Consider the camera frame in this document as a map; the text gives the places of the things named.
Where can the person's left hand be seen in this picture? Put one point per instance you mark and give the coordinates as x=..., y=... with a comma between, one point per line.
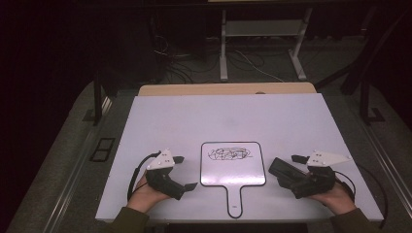
x=144, y=197

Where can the person's right hand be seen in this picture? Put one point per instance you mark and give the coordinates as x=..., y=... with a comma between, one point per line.
x=338, y=200

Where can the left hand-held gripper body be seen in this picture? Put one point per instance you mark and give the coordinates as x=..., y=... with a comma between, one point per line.
x=162, y=183

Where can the wooden table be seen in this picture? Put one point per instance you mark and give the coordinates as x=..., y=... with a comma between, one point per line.
x=226, y=89

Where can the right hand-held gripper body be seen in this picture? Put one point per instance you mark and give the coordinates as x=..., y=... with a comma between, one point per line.
x=319, y=181

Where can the white metal stand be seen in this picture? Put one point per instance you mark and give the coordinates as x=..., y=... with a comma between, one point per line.
x=223, y=48

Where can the white board table cover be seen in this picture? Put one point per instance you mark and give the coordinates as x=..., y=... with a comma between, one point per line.
x=181, y=129

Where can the black floor stand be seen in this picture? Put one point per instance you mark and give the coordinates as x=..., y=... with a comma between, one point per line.
x=97, y=103

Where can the metal floor rail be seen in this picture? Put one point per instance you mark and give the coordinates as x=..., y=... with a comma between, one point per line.
x=393, y=168
x=69, y=191

